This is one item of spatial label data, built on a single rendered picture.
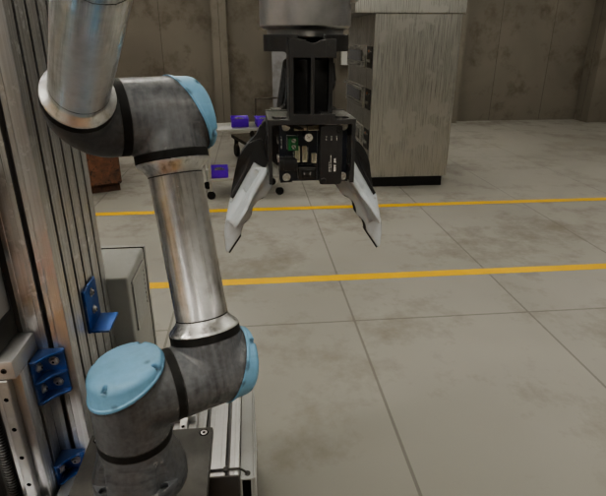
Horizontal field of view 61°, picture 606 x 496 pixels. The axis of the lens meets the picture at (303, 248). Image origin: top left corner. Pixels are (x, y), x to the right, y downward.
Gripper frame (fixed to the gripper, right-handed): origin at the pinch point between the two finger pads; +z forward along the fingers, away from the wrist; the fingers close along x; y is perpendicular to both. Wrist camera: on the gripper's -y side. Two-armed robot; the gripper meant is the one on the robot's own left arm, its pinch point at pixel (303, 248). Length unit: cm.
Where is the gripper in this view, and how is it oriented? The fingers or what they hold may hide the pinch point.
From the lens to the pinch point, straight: 52.0
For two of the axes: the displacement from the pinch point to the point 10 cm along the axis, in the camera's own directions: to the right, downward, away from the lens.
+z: 0.0, 9.3, 3.8
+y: 1.0, 3.8, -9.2
